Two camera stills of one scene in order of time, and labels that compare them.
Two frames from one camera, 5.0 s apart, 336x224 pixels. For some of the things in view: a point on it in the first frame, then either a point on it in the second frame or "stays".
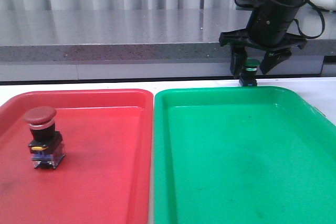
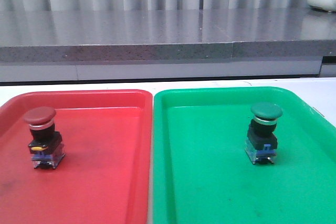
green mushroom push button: x=248 y=76 → x=262 y=141
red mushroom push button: x=46 y=146 stays
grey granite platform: x=168 y=35 stays
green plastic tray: x=241 y=155 stays
